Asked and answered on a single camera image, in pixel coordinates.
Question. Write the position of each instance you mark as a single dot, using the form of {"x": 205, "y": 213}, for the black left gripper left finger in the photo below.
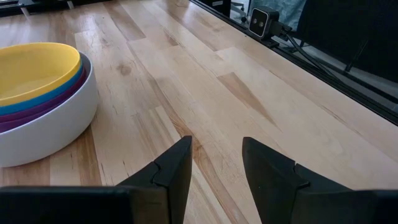
{"x": 168, "y": 186}

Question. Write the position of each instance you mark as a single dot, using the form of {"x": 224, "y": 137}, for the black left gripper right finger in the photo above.
{"x": 280, "y": 193}

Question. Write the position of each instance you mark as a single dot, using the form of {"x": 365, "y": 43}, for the large white bowl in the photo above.
{"x": 46, "y": 140}

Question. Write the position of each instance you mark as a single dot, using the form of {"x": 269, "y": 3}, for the purple plastic bowl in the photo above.
{"x": 12, "y": 121}

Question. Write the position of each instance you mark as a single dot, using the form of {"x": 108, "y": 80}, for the blue plastic bowl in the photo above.
{"x": 12, "y": 109}

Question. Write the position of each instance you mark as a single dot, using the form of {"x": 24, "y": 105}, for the yellow plastic bowl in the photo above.
{"x": 34, "y": 68}

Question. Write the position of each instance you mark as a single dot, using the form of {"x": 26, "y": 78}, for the black furniture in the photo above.
{"x": 348, "y": 28}

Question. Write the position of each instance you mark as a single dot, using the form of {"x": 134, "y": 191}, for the black equipment box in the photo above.
{"x": 217, "y": 6}

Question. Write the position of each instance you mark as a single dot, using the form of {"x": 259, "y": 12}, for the small table-level camera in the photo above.
{"x": 259, "y": 21}

